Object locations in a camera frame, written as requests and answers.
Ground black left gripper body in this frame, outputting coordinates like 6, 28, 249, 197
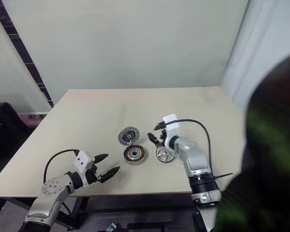
85, 157, 105, 186

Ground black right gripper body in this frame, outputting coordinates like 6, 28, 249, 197
159, 128, 168, 147

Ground round grey motor housing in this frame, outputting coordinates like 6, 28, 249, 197
122, 144, 148, 166

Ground black equipment case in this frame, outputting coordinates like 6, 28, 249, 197
0, 98, 24, 158

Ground dark blurred rounded shape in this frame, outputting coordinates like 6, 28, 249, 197
216, 49, 290, 232

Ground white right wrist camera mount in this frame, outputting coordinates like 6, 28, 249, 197
162, 113, 180, 148

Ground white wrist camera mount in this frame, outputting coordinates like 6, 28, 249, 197
162, 113, 180, 148
73, 150, 96, 180

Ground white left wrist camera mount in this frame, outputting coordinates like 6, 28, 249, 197
73, 150, 96, 180

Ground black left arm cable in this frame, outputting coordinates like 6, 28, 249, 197
43, 149, 79, 184

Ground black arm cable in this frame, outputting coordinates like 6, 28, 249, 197
157, 118, 215, 174
43, 149, 79, 184

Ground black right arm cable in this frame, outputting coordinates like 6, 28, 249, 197
157, 118, 215, 174

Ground black cable tie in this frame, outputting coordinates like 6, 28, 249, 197
212, 173, 234, 181

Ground dark diagonal wall strip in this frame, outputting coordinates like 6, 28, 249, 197
0, 0, 55, 108

